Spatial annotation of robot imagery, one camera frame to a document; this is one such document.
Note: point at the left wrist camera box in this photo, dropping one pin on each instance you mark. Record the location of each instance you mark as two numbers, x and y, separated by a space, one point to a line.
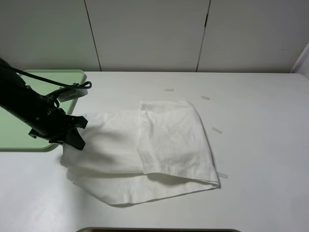
68 94

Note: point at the green plastic tray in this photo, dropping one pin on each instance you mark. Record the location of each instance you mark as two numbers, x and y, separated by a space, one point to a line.
13 132

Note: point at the clear tape marker right middle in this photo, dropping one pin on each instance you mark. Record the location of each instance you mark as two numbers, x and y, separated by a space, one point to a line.
216 130

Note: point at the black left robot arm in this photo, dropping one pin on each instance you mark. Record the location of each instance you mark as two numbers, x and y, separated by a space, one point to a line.
14 92

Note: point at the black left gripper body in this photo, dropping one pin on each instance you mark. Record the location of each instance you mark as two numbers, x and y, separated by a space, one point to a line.
47 121

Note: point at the white short sleeve shirt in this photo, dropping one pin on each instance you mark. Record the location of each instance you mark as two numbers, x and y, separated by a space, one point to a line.
135 156

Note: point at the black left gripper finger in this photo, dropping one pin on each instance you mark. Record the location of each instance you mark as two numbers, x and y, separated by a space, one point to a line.
78 122
74 140

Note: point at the clear tape marker right near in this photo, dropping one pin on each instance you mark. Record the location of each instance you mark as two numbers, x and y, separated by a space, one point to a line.
221 175

